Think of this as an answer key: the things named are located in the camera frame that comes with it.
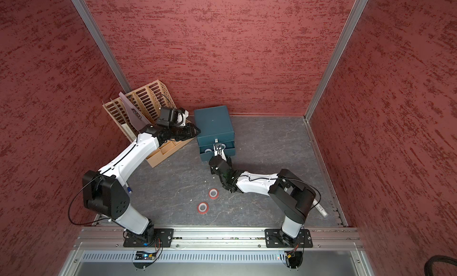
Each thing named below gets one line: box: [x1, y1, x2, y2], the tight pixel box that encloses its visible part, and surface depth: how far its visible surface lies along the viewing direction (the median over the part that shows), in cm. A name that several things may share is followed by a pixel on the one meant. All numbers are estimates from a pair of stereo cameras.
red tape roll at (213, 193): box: [208, 187, 220, 200], surface depth 89 cm
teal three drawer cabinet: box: [193, 105, 236, 162], surface depth 90 cm
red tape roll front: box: [196, 201, 210, 215], surface depth 83 cm
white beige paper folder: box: [120, 123, 137, 141], surface depth 82 cm
